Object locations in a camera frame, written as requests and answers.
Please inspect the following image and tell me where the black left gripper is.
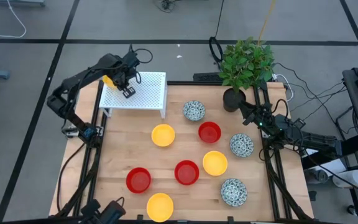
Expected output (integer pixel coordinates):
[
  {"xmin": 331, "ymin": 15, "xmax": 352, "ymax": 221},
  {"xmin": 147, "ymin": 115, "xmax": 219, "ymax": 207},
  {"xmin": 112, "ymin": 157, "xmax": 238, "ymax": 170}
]
[{"xmin": 109, "ymin": 51, "xmax": 141, "ymax": 99}]

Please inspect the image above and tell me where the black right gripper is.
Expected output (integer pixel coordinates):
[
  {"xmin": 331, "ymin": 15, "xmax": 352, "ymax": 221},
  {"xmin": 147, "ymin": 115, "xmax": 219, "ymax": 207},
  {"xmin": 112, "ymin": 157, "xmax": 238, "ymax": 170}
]
[{"xmin": 237, "ymin": 100, "xmax": 278, "ymax": 138}]

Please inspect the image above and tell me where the yellow plastic mini bowl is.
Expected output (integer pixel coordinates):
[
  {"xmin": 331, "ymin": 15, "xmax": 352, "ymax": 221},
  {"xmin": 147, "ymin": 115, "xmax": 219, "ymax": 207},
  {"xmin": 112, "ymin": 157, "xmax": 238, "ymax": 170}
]
[
  {"xmin": 150, "ymin": 123, "xmax": 176, "ymax": 147},
  {"xmin": 102, "ymin": 74, "xmax": 117, "ymax": 91},
  {"xmin": 202, "ymin": 150, "xmax": 229, "ymax": 177},
  {"xmin": 146, "ymin": 192, "xmax": 175, "ymax": 223}
]

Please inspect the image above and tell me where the blue patterned ceramic mini bowl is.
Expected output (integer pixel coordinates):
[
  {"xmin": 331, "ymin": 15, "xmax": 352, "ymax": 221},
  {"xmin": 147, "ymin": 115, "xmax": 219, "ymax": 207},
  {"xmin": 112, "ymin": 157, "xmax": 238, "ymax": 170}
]
[
  {"xmin": 182, "ymin": 100, "xmax": 206, "ymax": 122},
  {"xmin": 220, "ymin": 177, "xmax": 249, "ymax": 208},
  {"xmin": 229, "ymin": 133, "xmax": 255, "ymax": 158}
]

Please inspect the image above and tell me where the red plastic mini bowl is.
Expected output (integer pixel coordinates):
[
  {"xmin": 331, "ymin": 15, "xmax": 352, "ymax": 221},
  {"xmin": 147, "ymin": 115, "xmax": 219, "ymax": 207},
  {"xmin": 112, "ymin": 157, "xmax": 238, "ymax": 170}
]
[
  {"xmin": 126, "ymin": 167, "xmax": 152, "ymax": 194},
  {"xmin": 174, "ymin": 159, "xmax": 200, "ymax": 186},
  {"xmin": 198, "ymin": 121, "xmax": 223, "ymax": 144}
]

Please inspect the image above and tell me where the black plant pot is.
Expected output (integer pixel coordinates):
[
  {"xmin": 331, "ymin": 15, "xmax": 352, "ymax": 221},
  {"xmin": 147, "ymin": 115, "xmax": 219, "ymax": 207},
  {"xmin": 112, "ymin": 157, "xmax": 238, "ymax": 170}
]
[{"xmin": 222, "ymin": 88, "xmax": 247, "ymax": 113}]

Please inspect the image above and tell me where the white perforated metal shelf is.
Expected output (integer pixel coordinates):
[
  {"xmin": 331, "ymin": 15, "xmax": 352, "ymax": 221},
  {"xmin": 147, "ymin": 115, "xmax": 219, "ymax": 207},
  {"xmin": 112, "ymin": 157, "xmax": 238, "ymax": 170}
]
[{"xmin": 98, "ymin": 71, "xmax": 168, "ymax": 119}]

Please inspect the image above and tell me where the green leafy plant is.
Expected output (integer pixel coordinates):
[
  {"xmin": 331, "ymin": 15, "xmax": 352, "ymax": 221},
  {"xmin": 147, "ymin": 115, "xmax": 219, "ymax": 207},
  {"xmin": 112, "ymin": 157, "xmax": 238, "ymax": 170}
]
[{"xmin": 218, "ymin": 36, "xmax": 275, "ymax": 93}]

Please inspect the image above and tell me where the grey round canister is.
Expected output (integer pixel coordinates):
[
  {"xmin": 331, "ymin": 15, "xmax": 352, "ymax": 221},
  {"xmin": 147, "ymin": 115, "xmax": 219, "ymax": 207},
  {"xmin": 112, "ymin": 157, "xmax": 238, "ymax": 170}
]
[{"xmin": 309, "ymin": 167, "xmax": 329, "ymax": 184}]

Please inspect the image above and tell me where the white paper roll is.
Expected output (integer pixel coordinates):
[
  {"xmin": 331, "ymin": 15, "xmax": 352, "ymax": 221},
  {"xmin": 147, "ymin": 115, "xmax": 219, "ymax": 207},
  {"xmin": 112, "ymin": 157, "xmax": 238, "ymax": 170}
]
[{"xmin": 333, "ymin": 169, "xmax": 358, "ymax": 189}]

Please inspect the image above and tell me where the grey cart base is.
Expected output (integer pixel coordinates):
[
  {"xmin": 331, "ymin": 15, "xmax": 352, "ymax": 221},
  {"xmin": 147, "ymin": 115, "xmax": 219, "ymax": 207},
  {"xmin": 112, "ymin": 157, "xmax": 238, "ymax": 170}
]
[{"xmin": 0, "ymin": 0, "xmax": 46, "ymax": 7}]

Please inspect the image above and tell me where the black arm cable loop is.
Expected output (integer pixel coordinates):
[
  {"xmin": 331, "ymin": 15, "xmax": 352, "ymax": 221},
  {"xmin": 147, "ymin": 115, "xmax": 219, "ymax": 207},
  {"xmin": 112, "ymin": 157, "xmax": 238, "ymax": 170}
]
[{"xmin": 134, "ymin": 48, "xmax": 154, "ymax": 85}]

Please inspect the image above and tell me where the white power cable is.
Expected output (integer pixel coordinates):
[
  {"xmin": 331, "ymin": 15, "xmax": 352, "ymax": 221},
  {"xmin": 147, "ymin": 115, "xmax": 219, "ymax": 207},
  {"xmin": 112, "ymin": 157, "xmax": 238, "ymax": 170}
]
[{"xmin": 272, "ymin": 73, "xmax": 294, "ymax": 103}]

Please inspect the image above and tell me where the black coiled cable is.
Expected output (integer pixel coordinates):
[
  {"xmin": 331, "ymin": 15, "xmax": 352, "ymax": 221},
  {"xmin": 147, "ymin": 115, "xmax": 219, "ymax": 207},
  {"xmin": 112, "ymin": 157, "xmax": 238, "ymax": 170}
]
[{"xmin": 209, "ymin": 36, "xmax": 225, "ymax": 63}]

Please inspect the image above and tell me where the black cable bundle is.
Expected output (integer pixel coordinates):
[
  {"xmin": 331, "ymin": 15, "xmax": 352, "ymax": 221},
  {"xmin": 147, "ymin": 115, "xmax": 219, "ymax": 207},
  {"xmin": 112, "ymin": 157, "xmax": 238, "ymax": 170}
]
[{"xmin": 154, "ymin": 0, "xmax": 180, "ymax": 13}]

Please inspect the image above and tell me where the yellow hanging cable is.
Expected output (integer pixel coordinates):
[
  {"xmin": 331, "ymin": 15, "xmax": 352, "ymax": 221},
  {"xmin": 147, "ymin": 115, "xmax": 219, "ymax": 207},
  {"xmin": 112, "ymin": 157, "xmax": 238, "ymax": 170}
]
[{"xmin": 257, "ymin": 0, "xmax": 278, "ymax": 46}]

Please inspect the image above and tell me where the black hanging cable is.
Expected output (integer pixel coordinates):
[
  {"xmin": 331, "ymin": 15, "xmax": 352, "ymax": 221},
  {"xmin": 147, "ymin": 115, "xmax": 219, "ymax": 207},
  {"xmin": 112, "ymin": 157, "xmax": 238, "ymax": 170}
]
[{"xmin": 213, "ymin": 0, "xmax": 225, "ymax": 39}]

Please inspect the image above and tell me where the black table-level camera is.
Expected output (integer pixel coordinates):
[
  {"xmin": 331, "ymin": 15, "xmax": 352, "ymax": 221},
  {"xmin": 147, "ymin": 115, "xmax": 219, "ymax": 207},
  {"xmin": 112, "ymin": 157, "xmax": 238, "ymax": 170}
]
[{"xmin": 79, "ymin": 196, "xmax": 127, "ymax": 224}]

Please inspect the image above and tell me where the white floor cable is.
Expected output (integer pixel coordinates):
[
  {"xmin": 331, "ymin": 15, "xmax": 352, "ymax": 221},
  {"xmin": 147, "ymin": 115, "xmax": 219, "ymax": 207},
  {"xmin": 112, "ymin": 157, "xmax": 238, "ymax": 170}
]
[{"xmin": 0, "ymin": 0, "xmax": 27, "ymax": 39}]

